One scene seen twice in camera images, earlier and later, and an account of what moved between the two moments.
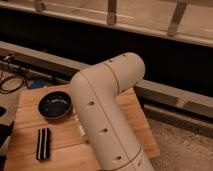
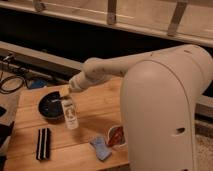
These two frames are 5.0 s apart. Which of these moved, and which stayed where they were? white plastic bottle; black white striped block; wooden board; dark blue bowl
Moved: white plastic bottle
Stayed: black white striped block; wooden board; dark blue bowl
